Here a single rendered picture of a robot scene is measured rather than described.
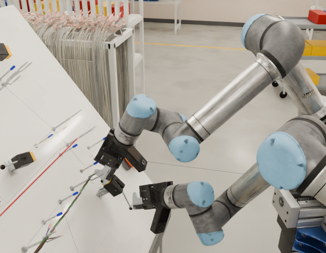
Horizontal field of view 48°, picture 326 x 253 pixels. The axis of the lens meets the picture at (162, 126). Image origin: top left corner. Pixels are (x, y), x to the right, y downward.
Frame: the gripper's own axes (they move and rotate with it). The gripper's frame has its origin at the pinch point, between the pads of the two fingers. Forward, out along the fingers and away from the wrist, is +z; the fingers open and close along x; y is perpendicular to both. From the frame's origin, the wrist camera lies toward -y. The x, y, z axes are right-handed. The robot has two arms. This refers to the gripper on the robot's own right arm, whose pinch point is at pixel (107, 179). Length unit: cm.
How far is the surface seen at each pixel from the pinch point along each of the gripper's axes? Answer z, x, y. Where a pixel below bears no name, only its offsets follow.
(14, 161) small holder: -10.8, 19.8, 25.8
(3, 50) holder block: -23, -6, 47
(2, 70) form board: -13.5, -9.6, 47.0
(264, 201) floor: 84, -135, -130
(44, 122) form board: -4.8, -5.6, 27.7
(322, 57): 23, -369, -183
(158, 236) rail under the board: 20.4, -4.3, -28.9
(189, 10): 196, -805, -24
